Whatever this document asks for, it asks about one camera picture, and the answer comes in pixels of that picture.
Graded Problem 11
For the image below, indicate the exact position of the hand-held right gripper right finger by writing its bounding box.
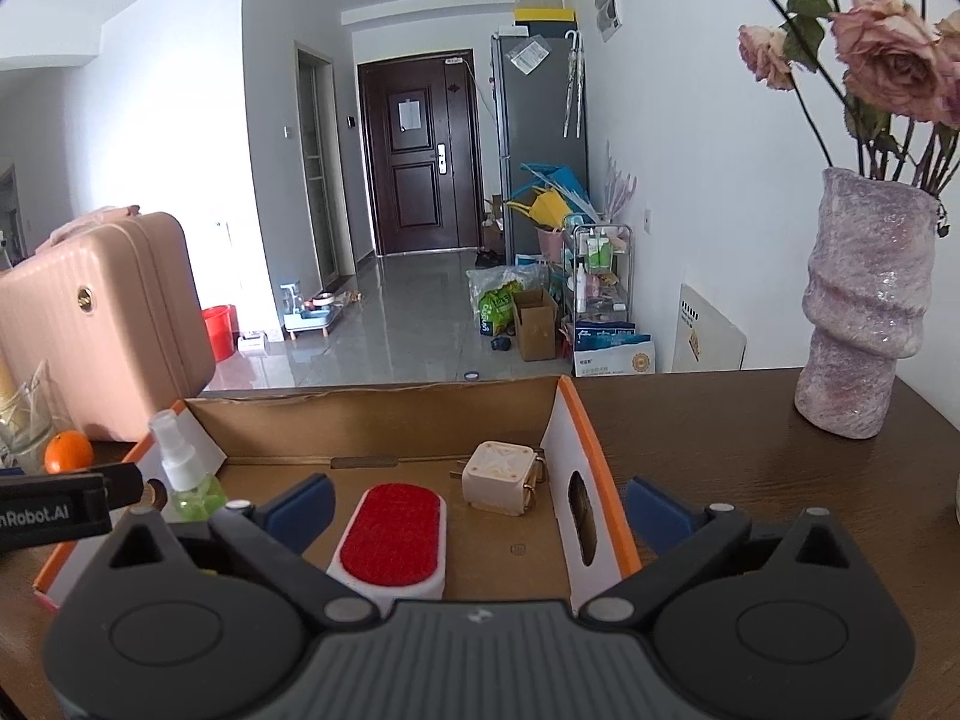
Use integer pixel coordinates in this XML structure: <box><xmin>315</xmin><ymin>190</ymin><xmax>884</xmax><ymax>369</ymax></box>
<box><xmin>583</xmin><ymin>477</ymin><xmax>875</xmax><ymax>635</ymax></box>

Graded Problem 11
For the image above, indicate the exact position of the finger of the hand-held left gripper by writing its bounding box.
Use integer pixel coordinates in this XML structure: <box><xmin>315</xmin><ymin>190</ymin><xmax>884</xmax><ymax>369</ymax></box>
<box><xmin>0</xmin><ymin>463</ymin><xmax>145</xmax><ymax>511</ymax></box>

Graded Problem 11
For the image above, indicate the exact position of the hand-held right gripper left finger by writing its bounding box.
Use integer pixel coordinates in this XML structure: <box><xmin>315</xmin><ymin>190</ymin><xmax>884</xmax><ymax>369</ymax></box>
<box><xmin>86</xmin><ymin>474</ymin><xmax>380</xmax><ymax>635</ymax></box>

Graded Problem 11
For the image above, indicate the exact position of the green spray bottle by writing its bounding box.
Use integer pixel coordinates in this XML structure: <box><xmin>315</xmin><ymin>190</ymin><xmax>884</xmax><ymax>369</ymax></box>
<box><xmin>148</xmin><ymin>411</ymin><xmax>228</xmax><ymax>524</ymax></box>

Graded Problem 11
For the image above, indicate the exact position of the white lint brush red pad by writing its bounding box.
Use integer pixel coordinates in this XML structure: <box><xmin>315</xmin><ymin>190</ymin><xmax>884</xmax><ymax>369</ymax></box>
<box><xmin>326</xmin><ymin>485</ymin><xmax>449</xmax><ymax>601</ymax></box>

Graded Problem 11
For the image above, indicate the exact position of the beige cube plug adapter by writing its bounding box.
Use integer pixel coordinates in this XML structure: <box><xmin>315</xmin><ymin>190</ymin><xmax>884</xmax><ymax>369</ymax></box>
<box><xmin>450</xmin><ymin>441</ymin><xmax>548</xmax><ymax>517</ymax></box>

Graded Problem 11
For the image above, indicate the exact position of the red cardboard box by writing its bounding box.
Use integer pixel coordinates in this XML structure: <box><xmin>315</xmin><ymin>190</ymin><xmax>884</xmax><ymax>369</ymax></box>
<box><xmin>31</xmin><ymin>375</ymin><xmax>644</xmax><ymax>616</ymax></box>

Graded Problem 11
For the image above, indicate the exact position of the orange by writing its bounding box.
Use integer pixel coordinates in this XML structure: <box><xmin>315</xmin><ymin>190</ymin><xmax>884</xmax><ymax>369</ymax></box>
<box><xmin>43</xmin><ymin>430</ymin><xmax>95</xmax><ymax>475</ymax></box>

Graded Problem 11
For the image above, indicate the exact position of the glass jug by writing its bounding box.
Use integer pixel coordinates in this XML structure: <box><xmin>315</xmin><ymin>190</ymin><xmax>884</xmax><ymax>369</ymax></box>
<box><xmin>0</xmin><ymin>360</ymin><xmax>76</xmax><ymax>477</ymax></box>

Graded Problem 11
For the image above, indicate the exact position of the pink suitcase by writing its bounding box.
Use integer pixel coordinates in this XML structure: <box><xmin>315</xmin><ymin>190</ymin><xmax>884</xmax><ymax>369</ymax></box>
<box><xmin>0</xmin><ymin>204</ymin><xmax>217</xmax><ymax>443</ymax></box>

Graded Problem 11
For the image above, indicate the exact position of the blue white carton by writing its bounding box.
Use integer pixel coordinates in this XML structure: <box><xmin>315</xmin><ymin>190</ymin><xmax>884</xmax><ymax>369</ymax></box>
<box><xmin>574</xmin><ymin>322</ymin><xmax>656</xmax><ymax>376</ymax></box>

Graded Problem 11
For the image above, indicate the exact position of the red bucket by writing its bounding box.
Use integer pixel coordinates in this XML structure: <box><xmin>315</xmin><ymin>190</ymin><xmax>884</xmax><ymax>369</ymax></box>
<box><xmin>202</xmin><ymin>305</ymin><xmax>236</xmax><ymax>362</ymax></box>

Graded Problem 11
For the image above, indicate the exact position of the white board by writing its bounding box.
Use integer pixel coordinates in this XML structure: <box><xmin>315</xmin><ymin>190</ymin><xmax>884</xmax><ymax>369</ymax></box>
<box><xmin>671</xmin><ymin>283</ymin><xmax>747</xmax><ymax>374</ymax></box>

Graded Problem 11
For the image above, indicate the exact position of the pet bowl stand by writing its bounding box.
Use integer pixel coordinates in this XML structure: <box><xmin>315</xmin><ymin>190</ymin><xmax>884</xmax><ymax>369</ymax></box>
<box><xmin>281</xmin><ymin>283</ymin><xmax>357</xmax><ymax>338</ymax></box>

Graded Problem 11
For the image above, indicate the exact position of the open cardboard box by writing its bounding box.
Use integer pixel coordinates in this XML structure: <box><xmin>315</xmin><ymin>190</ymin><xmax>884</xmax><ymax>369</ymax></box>
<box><xmin>511</xmin><ymin>287</ymin><xmax>560</xmax><ymax>362</ymax></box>

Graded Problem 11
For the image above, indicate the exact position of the green plastic bag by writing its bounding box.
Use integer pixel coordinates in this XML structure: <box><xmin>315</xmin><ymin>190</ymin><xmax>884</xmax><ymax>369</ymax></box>
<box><xmin>466</xmin><ymin>264</ymin><xmax>548</xmax><ymax>337</ymax></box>

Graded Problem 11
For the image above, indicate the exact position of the purple textured vase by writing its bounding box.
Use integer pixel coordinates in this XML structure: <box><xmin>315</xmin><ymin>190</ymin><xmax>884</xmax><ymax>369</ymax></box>
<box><xmin>793</xmin><ymin>167</ymin><xmax>947</xmax><ymax>440</ymax></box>

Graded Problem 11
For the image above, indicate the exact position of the yellow bag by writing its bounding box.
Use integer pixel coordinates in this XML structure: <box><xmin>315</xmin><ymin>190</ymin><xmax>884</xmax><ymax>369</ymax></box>
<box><xmin>504</xmin><ymin>191</ymin><xmax>571</xmax><ymax>230</ymax></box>

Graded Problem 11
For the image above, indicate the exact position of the dark brown door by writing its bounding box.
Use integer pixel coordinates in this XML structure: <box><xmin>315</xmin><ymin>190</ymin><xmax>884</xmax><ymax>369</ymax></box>
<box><xmin>357</xmin><ymin>49</ymin><xmax>485</xmax><ymax>258</ymax></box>

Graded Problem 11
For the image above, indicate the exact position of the glass side door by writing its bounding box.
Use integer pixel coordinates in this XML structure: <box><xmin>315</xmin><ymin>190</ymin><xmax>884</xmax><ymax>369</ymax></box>
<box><xmin>295</xmin><ymin>41</ymin><xmax>338</xmax><ymax>286</ymax></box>

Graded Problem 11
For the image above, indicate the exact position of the blue bag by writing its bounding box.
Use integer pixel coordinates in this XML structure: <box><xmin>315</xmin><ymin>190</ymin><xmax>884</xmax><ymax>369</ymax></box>
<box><xmin>517</xmin><ymin>163</ymin><xmax>593</xmax><ymax>211</ymax></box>

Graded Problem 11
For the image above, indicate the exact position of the grey refrigerator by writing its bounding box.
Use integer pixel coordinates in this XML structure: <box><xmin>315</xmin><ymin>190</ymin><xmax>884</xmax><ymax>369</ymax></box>
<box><xmin>491</xmin><ymin>26</ymin><xmax>590</xmax><ymax>267</ymax></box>

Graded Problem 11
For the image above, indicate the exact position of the clear folded umbrella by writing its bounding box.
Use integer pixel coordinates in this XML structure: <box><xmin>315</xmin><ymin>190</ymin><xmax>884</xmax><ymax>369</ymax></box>
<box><xmin>562</xmin><ymin>30</ymin><xmax>587</xmax><ymax>140</ymax></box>

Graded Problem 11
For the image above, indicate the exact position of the bunch of dried pink roses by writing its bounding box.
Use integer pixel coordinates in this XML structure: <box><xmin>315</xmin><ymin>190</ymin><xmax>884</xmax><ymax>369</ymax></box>
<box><xmin>600</xmin><ymin>0</ymin><xmax>960</xmax><ymax>200</ymax></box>

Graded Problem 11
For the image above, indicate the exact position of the wire rack cart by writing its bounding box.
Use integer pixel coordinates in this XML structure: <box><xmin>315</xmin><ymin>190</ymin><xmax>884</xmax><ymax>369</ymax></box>
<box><xmin>562</xmin><ymin>223</ymin><xmax>633</xmax><ymax>331</ymax></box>

